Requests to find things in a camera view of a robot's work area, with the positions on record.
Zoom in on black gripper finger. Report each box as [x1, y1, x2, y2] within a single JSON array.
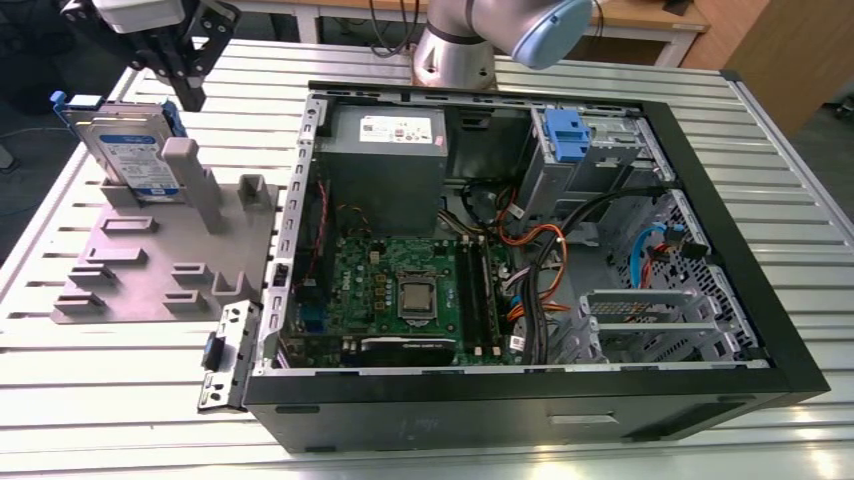
[[185, 0, 241, 112], [155, 69, 192, 112]]

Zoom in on hard disk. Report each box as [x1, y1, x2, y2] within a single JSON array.
[[49, 91, 185, 204]]

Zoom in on metal disk bay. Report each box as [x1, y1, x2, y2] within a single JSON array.
[[577, 288, 748, 364]]

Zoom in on grey power supply unit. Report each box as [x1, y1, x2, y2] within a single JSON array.
[[312, 105, 449, 239]]

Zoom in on grey parts rack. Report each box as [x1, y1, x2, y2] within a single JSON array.
[[50, 138, 281, 325]]

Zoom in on green motherboard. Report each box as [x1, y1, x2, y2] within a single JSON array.
[[285, 234, 528, 369]]

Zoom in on silver CPU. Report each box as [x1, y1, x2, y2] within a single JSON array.
[[398, 281, 438, 312]]

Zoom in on blue plastic drive latch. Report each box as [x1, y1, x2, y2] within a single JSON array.
[[542, 107, 592, 164]]

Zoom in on black graphics card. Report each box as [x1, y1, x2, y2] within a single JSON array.
[[338, 335, 458, 369]]

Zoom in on black RAM stick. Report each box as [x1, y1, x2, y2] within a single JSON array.
[[476, 238, 502, 351]]

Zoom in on metal optical drive cage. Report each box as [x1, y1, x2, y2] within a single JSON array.
[[518, 107, 672, 221]]

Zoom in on wooden desk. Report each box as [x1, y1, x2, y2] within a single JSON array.
[[269, 0, 712, 69]]

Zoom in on black PC case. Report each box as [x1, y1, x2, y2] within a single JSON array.
[[240, 79, 831, 455]]

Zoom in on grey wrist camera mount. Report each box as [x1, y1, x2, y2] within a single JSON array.
[[90, 0, 186, 35]]

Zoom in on white floor cable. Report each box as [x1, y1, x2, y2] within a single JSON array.
[[0, 127, 86, 142]]

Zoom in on black cable loop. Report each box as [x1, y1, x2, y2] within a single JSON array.
[[365, 0, 429, 57]]

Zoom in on metal expansion slot bracket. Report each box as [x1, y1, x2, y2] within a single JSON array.
[[197, 299, 262, 412]]

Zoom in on orange wire bundle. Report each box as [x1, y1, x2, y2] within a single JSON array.
[[496, 223, 574, 321]]

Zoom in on black cable bundle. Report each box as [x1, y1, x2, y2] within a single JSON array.
[[518, 187, 668, 364]]

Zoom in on blue data wire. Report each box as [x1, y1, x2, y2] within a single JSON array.
[[625, 224, 668, 291]]

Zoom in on red power wire with plug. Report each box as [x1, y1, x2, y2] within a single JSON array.
[[649, 239, 709, 262]]

